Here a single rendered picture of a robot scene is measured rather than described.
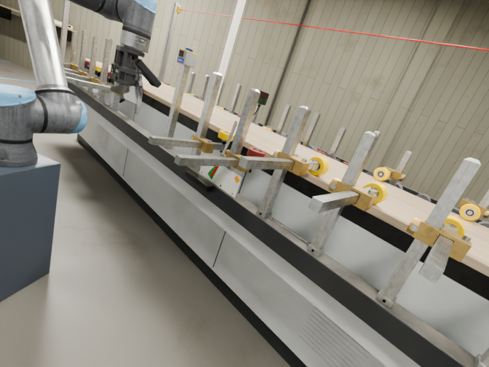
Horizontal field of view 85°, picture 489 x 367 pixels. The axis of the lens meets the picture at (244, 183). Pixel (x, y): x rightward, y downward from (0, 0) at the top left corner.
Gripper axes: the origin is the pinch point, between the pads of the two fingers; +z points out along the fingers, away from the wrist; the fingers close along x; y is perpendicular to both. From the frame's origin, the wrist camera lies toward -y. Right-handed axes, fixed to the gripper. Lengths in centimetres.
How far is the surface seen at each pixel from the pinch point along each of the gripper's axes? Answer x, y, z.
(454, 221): 98, -61, -4
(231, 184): 25.4, -37.8, 19.2
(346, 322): 89, -43, 38
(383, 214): 80, -59, 4
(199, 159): 26.0, -16.3, 8.3
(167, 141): 1.0, -17.5, 10.5
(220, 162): 25.6, -27.3, 9.2
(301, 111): 45, -39, -19
